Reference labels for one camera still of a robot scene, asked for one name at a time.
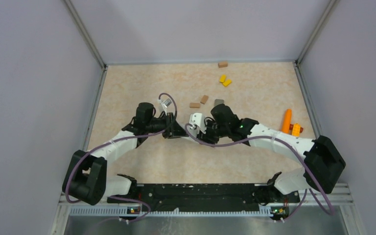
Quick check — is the white remote control with buttons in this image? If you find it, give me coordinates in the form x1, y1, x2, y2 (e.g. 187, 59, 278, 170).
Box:
181, 123, 201, 144

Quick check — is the orange toy brick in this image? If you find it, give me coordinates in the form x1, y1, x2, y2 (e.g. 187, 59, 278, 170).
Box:
289, 123, 304, 137

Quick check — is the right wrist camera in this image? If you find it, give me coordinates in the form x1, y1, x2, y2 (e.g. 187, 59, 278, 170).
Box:
188, 113, 207, 136

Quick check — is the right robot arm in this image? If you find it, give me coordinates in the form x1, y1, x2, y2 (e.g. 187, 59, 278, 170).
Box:
189, 104, 346, 202

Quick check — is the purple cable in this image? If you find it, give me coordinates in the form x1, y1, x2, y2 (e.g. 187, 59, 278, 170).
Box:
184, 123, 336, 223
65, 93, 178, 224

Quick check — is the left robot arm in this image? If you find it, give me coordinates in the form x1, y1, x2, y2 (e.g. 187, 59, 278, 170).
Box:
62, 102, 187, 205

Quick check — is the yellow block left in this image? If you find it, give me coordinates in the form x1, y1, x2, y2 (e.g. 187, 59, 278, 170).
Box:
219, 74, 227, 83

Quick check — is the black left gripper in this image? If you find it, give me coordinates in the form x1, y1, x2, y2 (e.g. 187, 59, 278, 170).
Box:
146, 112, 189, 139

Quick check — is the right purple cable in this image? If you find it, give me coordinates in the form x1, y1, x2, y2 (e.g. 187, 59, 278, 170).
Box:
184, 123, 336, 223

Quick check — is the grey remote control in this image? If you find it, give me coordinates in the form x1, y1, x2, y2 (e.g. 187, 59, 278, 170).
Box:
214, 99, 225, 106

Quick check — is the orange toy carrot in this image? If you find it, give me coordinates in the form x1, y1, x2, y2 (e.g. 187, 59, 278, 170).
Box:
281, 109, 292, 134

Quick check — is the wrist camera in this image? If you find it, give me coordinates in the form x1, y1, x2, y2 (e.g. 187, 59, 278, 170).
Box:
188, 113, 207, 136
158, 98, 173, 113

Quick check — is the tan wooden block far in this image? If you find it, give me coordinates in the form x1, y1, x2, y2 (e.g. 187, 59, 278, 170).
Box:
218, 61, 228, 68

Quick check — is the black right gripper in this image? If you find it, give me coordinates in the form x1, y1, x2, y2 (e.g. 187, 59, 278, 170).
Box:
196, 118, 230, 147

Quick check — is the tan wooden block right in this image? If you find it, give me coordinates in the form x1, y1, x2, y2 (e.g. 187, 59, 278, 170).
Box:
200, 95, 209, 104

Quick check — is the yellow block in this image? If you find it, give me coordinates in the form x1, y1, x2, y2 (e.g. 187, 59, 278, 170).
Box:
219, 74, 227, 83
222, 79, 232, 87

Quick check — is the tan wooden block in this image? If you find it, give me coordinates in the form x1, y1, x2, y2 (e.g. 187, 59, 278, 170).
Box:
200, 95, 209, 104
218, 61, 228, 68
189, 102, 201, 109

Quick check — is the yellow block right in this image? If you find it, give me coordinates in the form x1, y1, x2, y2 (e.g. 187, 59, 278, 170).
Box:
222, 79, 232, 87

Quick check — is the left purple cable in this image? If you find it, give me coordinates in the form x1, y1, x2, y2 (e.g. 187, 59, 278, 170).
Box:
65, 93, 178, 224

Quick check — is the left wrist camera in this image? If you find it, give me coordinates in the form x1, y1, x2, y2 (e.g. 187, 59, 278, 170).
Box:
158, 98, 173, 113

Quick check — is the tan wooden block left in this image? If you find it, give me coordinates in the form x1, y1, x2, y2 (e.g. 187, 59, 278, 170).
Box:
189, 102, 201, 109

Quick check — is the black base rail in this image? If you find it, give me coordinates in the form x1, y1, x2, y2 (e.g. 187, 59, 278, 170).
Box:
107, 184, 300, 212

